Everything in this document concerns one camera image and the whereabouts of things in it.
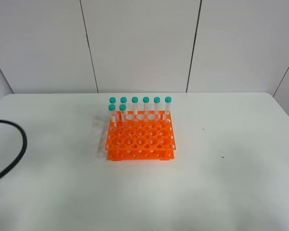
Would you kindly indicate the green-capped test tube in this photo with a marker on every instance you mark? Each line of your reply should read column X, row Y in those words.
column 123, row 110

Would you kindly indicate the orange test tube rack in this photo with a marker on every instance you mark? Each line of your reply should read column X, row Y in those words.
column 141, row 137

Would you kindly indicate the second row left tube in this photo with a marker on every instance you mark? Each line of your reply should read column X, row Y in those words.
column 113, row 112

